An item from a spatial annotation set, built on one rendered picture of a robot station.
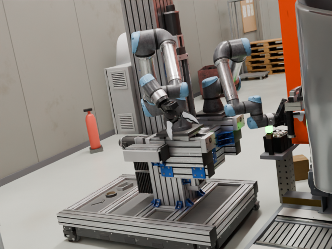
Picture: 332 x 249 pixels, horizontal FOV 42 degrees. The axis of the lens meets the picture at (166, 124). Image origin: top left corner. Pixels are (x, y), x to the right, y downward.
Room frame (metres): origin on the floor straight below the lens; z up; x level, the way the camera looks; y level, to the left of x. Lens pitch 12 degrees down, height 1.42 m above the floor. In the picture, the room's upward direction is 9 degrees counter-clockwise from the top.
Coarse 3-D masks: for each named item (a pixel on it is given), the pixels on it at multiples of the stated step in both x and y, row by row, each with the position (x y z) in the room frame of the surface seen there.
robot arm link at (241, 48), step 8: (232, 40) 2.70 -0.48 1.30; (240, 40) 2.69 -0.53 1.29; (248, 40) 2.70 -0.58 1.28; (232, 48) 2.66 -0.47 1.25; (240, 48) 2.67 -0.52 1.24; (248, 48) 2.67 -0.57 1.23; (232, 56) 2.68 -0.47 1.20; (240, 56) 2.69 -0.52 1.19; (248, 56) 2.72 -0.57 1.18; (232, 64) 2.80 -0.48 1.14; (240, 64) 2.80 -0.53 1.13; (232, 72) 2.86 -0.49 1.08; (240, 80) 3.01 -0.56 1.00
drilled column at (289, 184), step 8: (280, 160) 3.10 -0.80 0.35; (288, 160) 3.06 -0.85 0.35; (280, 168) 3.10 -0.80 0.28; (288, 168) 3.07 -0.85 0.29; (280, 176) 3.11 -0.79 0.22; (288, 176) 3.07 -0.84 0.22; (280, 184) 3.11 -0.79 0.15; (288, 184) 3.10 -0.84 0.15; (280, 192) 3.12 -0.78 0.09; (280, 200) 3.12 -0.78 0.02
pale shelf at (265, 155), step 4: (296, 144) 3.13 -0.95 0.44; (292, 148) 3.06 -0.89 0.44; (264, 152) 3.04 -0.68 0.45; (268, 152) 3.02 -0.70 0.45; (284, 152) 2.96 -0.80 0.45; (288, 152) 2.98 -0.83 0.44; (260, 156) 2.98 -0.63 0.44; (264, 156) 2.96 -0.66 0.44; (268, 156) 2.95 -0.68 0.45; (272, 156) 2.93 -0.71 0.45; (276, 156) 2.91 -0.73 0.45; (280, 156) 2.90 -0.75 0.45; (284, 156) 2.91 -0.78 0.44
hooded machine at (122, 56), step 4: (120, 36) 6.51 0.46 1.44; (124, 36) 6.45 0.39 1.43; (120, 40) 6.45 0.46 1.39; (124, 40) 6.39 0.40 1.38; (120, 44) 6.41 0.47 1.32; (124, 44) 6.36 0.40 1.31; (120, 48) 6.40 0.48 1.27; (124, 48) 6.35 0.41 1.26; (120, 52) 6.40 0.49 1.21; (124, 52) 6.35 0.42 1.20; (128, 52) 6.30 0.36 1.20; (116, 56) 6.44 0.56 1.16; (120, 56) 6.39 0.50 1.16; (124, 56) 6.34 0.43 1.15; (128, 56) 6.30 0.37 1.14; (116, 60) 6.43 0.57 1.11; (120, 60) 6.39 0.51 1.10; (124, 60) 6.34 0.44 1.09; (128, 60) 6.29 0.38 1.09; (116, 64) 6.43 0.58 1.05; (120, 64) 6.38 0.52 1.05
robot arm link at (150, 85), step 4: (144, 76) 2.10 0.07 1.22; (148, 76) 2.10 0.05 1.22; (152, 76) 2.11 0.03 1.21; (140, 80) 2.11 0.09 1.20; (144, 80) 2.09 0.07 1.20; (148, 80) 2.08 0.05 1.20; (152, 80) 2.09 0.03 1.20; (140, 84) 2.12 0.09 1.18; (144, 84) 2.08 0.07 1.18; (148, 84) 2.07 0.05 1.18; (152, 84) 2.07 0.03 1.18; (156, 84) 2.08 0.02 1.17; (144, 88) 2.09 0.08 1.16; (148, 88) 2.07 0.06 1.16; (152, 88) 2.06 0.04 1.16; (156, 88) 2.06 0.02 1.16; (160, 88) 2.07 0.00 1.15; (144, 92) 2.14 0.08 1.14; (148, 92) 2.07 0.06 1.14; (152, 92) 2.05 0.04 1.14; (148, 96) 2.13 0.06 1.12
